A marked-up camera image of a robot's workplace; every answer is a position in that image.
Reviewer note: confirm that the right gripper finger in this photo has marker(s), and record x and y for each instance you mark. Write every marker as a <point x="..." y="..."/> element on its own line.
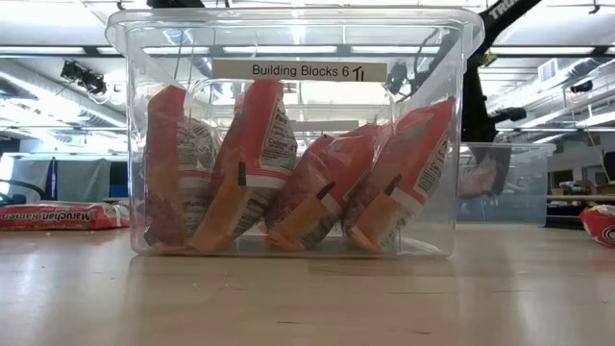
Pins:
<point x="499" y="163"/>

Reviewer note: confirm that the orange Maruchan noodle pack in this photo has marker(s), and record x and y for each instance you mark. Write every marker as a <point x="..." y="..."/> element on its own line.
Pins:
<point x="163" y="168"/>
<point x="312" y="192"/>
<point x="254" y="144"/>
<point x="408" y="158"/>

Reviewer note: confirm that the yellow red Maruchan ramen pack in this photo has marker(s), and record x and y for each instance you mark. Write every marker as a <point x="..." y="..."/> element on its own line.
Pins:
<point x="48" y="216"/>
<point x="598" y="223"/>

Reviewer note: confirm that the clear plastic bin with label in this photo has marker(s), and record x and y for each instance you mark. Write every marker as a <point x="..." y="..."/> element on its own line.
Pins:
<point x="298" y="71"/>

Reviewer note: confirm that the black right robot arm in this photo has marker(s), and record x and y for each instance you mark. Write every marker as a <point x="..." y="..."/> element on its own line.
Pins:
<point x="475" y="86"/>

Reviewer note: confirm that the yellow hanging hook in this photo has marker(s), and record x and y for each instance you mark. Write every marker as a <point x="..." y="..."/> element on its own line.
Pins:
<point x="490" y="58"/>

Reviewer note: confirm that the cardboard box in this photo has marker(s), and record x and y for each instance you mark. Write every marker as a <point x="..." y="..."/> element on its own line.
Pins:
<point x="576" y="187"/>

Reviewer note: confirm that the white ceiling vent box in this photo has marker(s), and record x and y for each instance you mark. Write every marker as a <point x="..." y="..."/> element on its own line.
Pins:
<point x="548" y="69"/>

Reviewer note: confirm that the black ceiling-mounted device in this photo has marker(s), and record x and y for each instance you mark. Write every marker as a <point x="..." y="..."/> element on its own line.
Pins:
<point x="398" y="77"/>
<point x="84" y="77"/>
<point x="581" y="86"/>

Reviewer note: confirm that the long ceiling light panel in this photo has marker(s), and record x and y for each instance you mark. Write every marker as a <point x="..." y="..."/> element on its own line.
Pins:
<point x="43" y="50"/>
<point x="543" y="50"/>

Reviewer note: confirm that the black monitor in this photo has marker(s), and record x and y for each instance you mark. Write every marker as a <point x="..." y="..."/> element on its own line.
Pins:
<point x="610" y="165"/>

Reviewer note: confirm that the grey partition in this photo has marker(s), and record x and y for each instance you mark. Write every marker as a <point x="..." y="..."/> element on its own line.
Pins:
<point x="81" y="180"/>

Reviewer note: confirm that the black office chair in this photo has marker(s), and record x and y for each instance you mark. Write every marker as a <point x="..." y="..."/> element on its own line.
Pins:
<point x="14" y="198"/>

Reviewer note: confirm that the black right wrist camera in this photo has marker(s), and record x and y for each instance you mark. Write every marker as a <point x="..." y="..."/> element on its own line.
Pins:
<point x="509" y="115"/>

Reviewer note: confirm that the silver ceiling duct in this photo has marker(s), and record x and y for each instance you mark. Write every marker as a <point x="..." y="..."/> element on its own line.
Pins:
<point x="57" y="110"/>

